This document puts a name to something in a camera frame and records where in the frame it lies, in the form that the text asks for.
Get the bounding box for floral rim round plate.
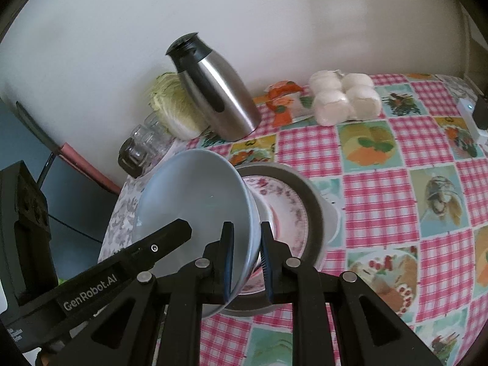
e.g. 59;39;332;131
235;174;310;296

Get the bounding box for stainless steel round pan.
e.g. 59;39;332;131
221;161;330;318

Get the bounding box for light blue bowl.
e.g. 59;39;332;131
132;149;260;299

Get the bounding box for left hand with glove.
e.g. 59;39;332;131
35;340;65;366

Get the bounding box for white rectangular floral dish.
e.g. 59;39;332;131
322;196;342;247

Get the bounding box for grey floral cloth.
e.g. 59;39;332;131
98;140;188;263

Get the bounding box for clear glass jars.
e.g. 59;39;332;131
117;113;175;178

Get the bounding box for napa cabbage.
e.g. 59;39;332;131
149;72;208;141

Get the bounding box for checkered fruit tablecloth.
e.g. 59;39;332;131
185;74;487;365

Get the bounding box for stainless steel thermos jug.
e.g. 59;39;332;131
166;32;261;142

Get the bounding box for orange snack packet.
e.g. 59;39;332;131
266;80;312;127

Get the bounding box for bag of steamed buns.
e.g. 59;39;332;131
309;70;382;127

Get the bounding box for black power adapter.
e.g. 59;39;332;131
472;95;488;131

